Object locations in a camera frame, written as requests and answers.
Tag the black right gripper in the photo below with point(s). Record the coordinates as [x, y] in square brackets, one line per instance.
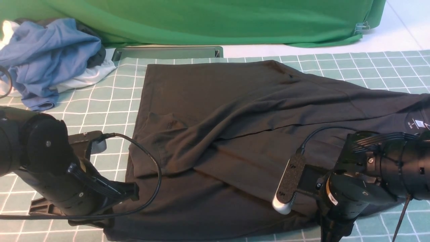
[343, 198]

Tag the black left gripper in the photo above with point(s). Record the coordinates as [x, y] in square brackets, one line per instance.
[77, 192]

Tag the dark gray long-sleeve shirt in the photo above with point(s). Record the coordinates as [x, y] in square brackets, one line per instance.
[223, 133]

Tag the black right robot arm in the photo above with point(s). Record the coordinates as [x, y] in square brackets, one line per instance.
[373, 169]

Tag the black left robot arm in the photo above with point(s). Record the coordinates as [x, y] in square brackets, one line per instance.
[38, 149]

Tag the blue crumpled shirt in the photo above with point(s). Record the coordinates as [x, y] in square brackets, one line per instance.
[37, 58]

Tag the green checkered tablecloth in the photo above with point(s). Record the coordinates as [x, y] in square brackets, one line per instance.
[112, 106]

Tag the silver binder clip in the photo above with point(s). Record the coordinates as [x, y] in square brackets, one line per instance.
[360, 28]

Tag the green backdrop cloth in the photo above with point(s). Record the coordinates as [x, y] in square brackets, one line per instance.
[298, 23]

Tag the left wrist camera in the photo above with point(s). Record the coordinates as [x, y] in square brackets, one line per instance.
[89, 143]

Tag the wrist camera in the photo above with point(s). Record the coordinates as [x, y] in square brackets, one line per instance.
[89, 143]
[285, 193]

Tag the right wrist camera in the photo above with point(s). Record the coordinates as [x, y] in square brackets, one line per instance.
[285, 193]

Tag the gray metal rail bracket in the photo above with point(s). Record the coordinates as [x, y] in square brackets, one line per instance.
[167, 52]

